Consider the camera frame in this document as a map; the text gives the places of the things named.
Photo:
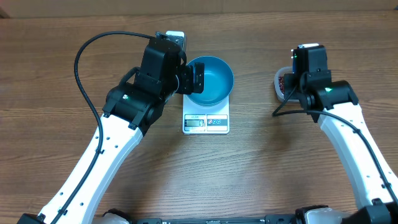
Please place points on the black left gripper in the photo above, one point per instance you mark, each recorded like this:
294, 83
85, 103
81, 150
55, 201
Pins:
187, 73

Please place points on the blue plastic measuring scoop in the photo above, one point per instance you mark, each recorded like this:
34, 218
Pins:
293, 64

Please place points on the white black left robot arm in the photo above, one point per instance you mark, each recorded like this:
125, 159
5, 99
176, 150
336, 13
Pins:
131, 108

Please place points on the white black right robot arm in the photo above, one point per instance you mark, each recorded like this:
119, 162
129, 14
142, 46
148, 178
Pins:
335, 107

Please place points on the teal plastic bowl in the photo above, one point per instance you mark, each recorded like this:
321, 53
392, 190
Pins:
218, 81

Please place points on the white digital kitchen scale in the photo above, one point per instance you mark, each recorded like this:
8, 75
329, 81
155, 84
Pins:
198, 119

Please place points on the red beans in container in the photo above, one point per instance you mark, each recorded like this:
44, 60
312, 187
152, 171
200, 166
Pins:
281, 84

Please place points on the clear plastic bean container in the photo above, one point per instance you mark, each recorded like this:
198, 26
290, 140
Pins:
281, 72

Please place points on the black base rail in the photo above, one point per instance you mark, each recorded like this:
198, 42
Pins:
268, 219

